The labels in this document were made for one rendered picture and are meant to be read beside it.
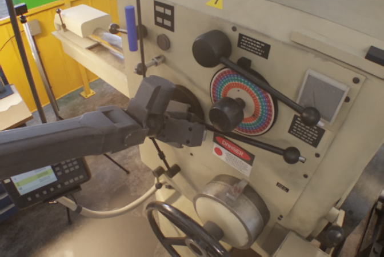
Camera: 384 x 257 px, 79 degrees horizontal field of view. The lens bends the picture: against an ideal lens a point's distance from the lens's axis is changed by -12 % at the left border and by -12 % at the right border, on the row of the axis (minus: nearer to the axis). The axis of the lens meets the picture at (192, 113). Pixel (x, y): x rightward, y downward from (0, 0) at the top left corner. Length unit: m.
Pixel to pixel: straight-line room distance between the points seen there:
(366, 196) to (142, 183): 1.96
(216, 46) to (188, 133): 0.18
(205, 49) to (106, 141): 0.26
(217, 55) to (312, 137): 0.26
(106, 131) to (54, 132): 0.08
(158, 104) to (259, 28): 0.24
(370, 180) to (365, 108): 0.37
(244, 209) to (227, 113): 0.32
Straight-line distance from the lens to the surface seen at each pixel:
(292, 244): 0.81
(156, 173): 1.11
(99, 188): 2.50
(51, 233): 2.42
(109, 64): 1.70
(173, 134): 0.53
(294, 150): 0.54
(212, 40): 0.52
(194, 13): 0.60
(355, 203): 0.85
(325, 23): 0.51
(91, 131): 0.42
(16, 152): 0.38
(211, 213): 0.78
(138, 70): 0.68
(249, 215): 0.75
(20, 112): 1.95
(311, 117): 0.47
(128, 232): 2.24
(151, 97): 0.49
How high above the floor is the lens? 2.03
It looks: 41 degrees down
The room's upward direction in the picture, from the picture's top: 3 degrees clockwise
